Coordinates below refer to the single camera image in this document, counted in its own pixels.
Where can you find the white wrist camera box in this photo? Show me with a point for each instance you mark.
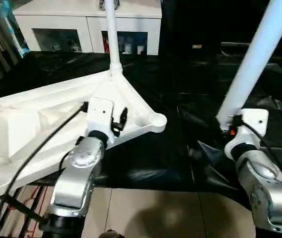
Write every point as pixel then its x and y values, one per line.
pixel 100 116
pixel 250 129

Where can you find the grey crumpled bundle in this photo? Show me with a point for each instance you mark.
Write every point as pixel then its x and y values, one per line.
pixel 109 4

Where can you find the light blue plastic strip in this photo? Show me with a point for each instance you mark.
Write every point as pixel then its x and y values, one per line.
pixel 14 25

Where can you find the white plastic table leg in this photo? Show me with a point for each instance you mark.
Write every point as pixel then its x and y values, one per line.
pixel 255 59
pixel 113 34

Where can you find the white glass-door cabinet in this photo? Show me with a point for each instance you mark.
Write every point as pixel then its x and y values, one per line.
pixel 81 22

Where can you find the black metal table frame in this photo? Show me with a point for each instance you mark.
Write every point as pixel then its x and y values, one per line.
pixel 19 213

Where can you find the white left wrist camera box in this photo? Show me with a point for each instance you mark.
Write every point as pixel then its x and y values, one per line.
pixel 100 116

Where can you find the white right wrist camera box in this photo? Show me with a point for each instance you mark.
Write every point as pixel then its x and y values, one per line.
pixel 250 129

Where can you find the white plastic table top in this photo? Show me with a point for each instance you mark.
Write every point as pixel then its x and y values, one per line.
pixel 41 119

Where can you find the small yellow label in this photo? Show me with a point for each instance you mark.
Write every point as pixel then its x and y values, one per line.
pixel 196 46

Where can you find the red bottle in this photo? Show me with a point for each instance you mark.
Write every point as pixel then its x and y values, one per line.
pixel 105 45

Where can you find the black work mat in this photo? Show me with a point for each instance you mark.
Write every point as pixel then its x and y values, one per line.
pixel 190 148

